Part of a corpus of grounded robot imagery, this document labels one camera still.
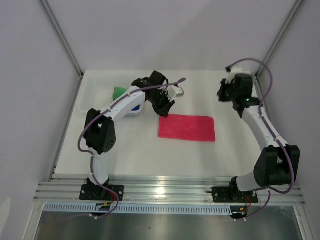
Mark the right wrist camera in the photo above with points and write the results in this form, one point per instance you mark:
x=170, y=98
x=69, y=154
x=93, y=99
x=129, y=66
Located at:
x=233, y=71

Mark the aluminium front rail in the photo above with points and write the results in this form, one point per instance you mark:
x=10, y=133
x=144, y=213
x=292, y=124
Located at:
x=170, y=190

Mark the white plastic basket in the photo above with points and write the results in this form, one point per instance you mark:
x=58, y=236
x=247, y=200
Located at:
x=97, y=91

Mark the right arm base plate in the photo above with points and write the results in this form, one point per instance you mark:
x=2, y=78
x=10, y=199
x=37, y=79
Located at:
x=222, y=194

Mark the aluminium frame post right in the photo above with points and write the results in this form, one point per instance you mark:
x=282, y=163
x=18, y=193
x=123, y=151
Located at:
x=284, y=29

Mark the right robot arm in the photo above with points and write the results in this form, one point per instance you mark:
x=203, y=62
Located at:
x=244, y=105

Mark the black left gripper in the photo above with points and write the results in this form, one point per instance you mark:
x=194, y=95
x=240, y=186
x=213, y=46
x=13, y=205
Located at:
x=164, y=111

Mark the slotted cable duct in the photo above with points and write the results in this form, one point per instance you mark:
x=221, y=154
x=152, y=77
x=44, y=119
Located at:
x=133, y=208

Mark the aluminium frame post left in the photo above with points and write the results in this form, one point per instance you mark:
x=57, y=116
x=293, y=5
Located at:
x=54, y=23

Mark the aluminium frame post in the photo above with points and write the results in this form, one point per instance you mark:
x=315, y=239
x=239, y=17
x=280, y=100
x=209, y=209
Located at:
x=54, y=23
x=284, y=29

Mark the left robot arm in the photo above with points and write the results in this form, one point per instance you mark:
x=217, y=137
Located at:
x=99, y=133

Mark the aluminium frame rail right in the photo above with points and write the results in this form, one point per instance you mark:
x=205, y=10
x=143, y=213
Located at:
x=267, y=112

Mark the pink towel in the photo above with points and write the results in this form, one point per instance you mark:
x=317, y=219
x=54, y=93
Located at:
x=192, y=128

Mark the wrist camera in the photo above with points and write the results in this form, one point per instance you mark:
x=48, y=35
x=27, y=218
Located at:
x=233, y=71
x=174, y=92

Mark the blue towel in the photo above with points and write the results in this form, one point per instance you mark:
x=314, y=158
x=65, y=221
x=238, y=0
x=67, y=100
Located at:
x=136, y=108

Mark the green towel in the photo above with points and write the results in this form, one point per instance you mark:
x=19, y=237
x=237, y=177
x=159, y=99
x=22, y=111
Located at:
x=118, y=92

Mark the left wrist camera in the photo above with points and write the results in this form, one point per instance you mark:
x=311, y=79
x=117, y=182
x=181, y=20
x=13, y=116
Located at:
x=174, y=92

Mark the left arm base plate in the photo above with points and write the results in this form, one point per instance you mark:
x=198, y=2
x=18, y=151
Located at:
x=94, y=192

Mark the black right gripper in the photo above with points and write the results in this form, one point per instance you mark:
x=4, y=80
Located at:
x=220, y=93

